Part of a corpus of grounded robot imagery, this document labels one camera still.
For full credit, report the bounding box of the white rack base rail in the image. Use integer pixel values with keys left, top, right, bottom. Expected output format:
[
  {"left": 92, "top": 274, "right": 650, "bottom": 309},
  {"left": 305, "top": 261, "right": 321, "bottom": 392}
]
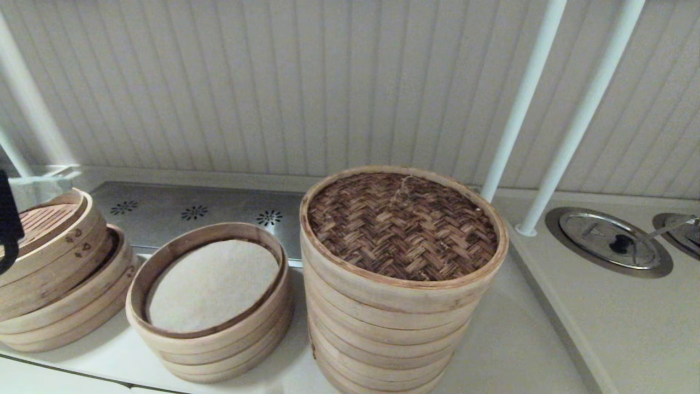
[{"left": 11, "top": 164, "right": 81, "bottom": 189}]

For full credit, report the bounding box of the round steel pot lid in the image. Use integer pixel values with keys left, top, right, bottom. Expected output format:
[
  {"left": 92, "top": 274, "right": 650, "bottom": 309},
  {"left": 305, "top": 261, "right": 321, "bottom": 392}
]
[{"left": 652, "top": 212, "right": 700, "bottom": 260}]

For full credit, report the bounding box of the round steel lid black knob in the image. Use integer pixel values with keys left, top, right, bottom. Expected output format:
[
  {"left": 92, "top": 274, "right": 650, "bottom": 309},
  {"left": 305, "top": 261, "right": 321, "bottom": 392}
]
[{"left": 559, "top": 212, "right": 661, "bottom": 270}]

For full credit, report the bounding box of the white cloth steamer liner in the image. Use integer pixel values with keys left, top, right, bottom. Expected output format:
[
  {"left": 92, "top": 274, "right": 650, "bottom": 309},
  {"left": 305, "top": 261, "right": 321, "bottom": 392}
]
[{"left": 147, "top": 239, "right": 281, "bottom": 333}]

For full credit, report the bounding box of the thick white metal pole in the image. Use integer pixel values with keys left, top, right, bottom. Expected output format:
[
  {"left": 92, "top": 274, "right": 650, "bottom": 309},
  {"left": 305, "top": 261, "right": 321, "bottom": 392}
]
[{"left": 0, "top": 11, "right": 80, "bottom": 167}]

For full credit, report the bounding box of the tall bamboo steamer stack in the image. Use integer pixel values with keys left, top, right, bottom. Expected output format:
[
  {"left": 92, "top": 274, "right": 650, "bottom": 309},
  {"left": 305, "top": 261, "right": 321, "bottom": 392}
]
[{"left": 301, "top": 257, "right": 493, "bottom": 394}]

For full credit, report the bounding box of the perforated steel steam panel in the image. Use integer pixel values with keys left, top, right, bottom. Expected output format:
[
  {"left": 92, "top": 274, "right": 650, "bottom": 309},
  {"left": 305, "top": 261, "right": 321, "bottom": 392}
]
[{"left": 90, "top": 182, "right": 326, "bottom": 269}]

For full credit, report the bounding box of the short bamboo steamer stack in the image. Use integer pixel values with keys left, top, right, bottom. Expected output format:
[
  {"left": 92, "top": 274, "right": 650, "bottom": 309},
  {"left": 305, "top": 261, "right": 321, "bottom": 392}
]
[{"left": 126, "top": 222, "right": 293, "bottom": 384}]

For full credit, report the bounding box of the thin white metal pole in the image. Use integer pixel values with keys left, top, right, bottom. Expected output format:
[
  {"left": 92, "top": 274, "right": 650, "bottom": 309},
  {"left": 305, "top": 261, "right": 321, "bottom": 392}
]
[{"left": 0, "top": 126, "right": 36, "bottom": 178}]

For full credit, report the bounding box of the woven bamboo steamer lid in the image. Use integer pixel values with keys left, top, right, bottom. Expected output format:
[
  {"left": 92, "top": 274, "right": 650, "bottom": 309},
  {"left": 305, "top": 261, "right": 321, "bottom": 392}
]
[{"left": 300, "top": 166, "right": 509, "bottom": 315}]

